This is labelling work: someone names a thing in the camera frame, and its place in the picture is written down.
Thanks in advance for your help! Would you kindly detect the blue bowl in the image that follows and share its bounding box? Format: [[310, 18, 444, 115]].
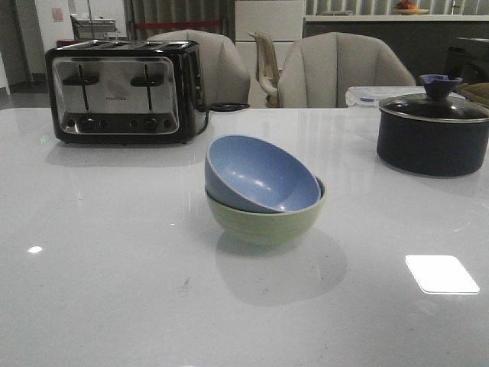
[[205, 135, 321, 213]]

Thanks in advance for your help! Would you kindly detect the green bowl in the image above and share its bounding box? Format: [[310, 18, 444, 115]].
[[206, 177, 327, 245]]

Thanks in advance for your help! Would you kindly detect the beige armchair behind toaster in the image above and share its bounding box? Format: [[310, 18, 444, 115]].
[[148, 30, 251, 105]]

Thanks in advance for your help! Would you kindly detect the beige plastic chair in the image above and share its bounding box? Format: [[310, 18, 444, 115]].
[[248, 32, 280, 108]]

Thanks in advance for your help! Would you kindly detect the beige armchair on right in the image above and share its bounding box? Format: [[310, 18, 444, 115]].
[[277, 32, 416, 108]]

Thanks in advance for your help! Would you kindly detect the clear plastic container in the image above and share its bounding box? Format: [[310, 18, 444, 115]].
[[345, 86, 426, 107]]

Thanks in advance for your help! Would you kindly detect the white refrigerator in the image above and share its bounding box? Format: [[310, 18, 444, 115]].
[[235, 1, 306, 73]]

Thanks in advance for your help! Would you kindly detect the black and silver toaster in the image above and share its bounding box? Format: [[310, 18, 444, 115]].
[[45, 40, 209, 145]]

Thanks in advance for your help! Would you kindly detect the dark blue cooking pot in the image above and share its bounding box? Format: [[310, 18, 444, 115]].
[[377, 112, 488, 177]]

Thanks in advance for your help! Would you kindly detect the red barrier belt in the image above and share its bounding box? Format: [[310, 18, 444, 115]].
[[134, 19, 224, 29]]

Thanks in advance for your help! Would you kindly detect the beige curtain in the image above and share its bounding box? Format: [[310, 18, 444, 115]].
[[123, 0, 235, 40]]

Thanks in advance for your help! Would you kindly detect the glass pot lid blue knob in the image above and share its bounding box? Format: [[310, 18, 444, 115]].
[[378, 74, 488, 124]]

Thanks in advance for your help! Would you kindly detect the metal cart in hallway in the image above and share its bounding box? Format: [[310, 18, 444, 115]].
[[70, 15, 117, 40]]

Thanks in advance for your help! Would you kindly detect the red bin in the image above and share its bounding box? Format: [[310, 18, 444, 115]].
[[57, 39, 78, 47]]

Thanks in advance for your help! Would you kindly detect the fruit plate on counter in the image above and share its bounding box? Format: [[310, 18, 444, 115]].
[[393, 0, 429, 15]]

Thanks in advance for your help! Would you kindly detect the dark kitchen counter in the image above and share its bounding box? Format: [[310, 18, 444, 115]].
[[303, 15, 488, 84]]

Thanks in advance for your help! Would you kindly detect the black toaster power cord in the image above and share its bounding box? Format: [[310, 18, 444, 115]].
[[196, 101, 251, 135]]

